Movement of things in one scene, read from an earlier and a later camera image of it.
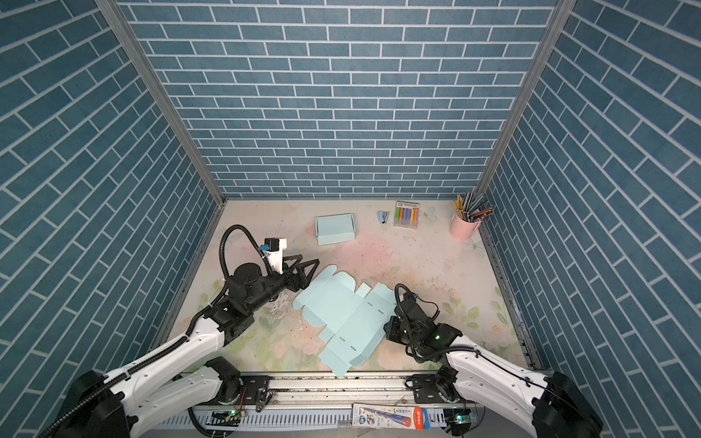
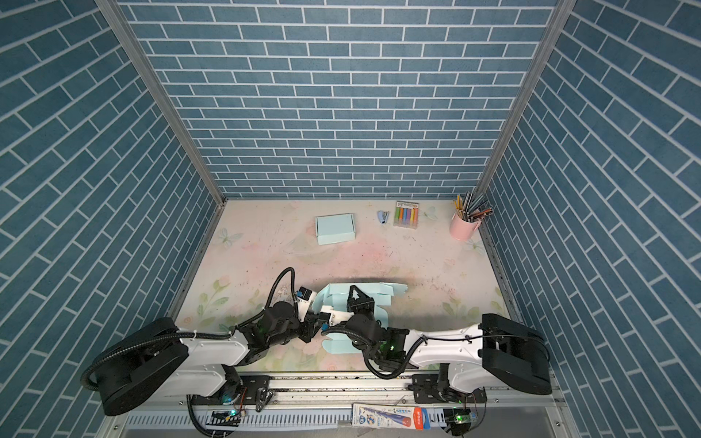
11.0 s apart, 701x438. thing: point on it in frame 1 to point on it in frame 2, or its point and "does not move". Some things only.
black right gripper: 391,328 to 363,304
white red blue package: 391,416 does not move
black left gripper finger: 298,275 to 311,324
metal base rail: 270,392 does not move
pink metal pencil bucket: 462,230 does not move
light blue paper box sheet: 335,228 does not move
